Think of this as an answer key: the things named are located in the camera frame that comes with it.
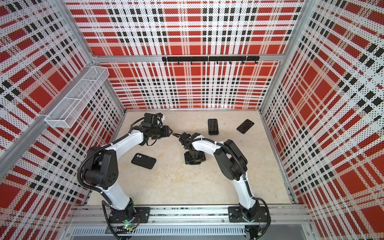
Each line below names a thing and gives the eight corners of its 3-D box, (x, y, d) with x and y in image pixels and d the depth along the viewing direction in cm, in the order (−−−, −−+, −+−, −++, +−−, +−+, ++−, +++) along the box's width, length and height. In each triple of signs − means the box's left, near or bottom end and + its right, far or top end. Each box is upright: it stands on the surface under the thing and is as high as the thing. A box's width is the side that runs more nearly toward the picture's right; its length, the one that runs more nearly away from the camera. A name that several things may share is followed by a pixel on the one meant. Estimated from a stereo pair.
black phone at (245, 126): (236, 129, 113) (237, 127, 111) (246, 120, 119) (246, 118, 117) (245, 134, 110) (245, 132, 108) (253, 124, 116) (254, 122, 114)
